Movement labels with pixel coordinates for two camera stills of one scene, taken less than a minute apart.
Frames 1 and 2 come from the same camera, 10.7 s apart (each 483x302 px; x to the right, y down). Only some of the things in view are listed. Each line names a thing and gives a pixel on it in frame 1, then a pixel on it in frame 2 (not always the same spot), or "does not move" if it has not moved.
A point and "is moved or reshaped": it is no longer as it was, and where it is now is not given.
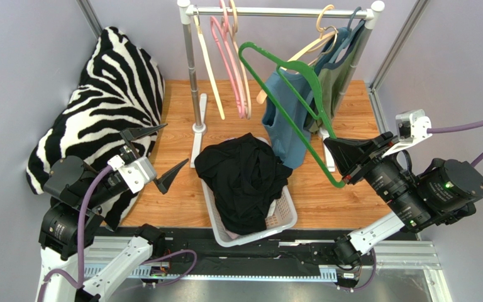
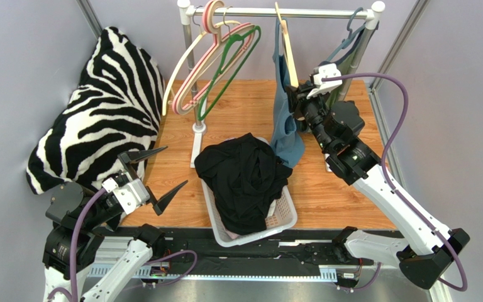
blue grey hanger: (350, 34) does not move
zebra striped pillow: (110, 117) does not move
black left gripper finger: (128, 134) → (127, 157)
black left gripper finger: (164, 182) → (160, 206)
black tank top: (246, 177) does not move
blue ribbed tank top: (276, 122) is moved or reshaped
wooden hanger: (263, 94) → (288, 53)
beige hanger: (232, 31) → (211, 7)
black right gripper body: (359, 163) → (299, 101)
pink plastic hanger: (221, 34) → (250, 28)
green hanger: (294, 63) → (219, 82)
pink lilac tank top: (233, 236) does not move
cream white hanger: (196, 14) → (190, 51)
